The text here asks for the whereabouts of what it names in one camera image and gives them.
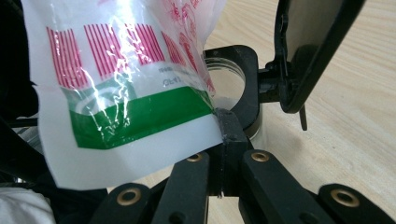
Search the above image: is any glass jar with black lid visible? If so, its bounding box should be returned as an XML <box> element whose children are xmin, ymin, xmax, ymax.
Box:
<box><xmin>201</xmin><ymin>0</ymin><xmax>367</xmax><ymax>142</ymax></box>

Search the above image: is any white cloth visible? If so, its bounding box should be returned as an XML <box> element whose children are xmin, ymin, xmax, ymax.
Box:
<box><xmin>0</xmin><ymin>186</ymin><xmax>58</xmax><ymax>224</ymax></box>

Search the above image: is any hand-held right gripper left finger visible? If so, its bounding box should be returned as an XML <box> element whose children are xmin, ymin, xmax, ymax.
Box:
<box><xmin>206</xmin><ymin>143</ymin><xmax>226</xmax><ymax>198</ymax></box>

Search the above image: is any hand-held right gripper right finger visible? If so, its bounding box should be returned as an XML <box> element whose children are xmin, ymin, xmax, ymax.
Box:
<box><xmin>214</xmin><ymin>107</ymin><xmax>254</xmax><ymax>198</ymax></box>

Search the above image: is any white red green plastic bag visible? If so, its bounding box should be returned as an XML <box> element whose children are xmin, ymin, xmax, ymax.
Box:
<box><xmin>20</xmin><ymin>0</ymin><xmax>229</xmax><ymax>191</ymax></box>

